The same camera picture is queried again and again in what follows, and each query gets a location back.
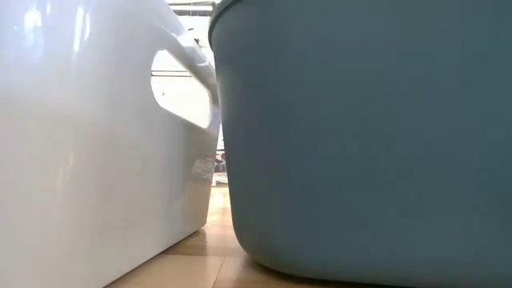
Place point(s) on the teal plastic bin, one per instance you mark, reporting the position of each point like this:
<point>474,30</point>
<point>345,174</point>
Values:
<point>360,140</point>

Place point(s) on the white plastic bin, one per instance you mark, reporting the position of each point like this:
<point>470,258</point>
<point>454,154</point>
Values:
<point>80,160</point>

